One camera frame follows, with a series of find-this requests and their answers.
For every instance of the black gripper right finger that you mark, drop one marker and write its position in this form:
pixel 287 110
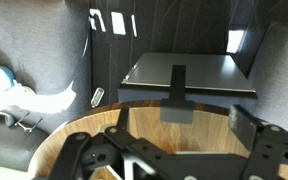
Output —
pixel 244 122

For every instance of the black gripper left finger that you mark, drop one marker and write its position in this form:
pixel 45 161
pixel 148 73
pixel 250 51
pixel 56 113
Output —
pixel 123 120

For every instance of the small clear plastic bottle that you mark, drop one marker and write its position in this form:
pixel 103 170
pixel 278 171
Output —
pixel 97 97

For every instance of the round wooden table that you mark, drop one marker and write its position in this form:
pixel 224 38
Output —
pixel 204 133

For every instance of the black and grey upright stand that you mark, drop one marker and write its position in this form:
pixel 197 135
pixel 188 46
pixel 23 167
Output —
pixel 177 110

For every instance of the grey monitor on stand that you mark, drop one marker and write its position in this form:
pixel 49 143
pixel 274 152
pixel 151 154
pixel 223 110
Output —
pixel 197 70

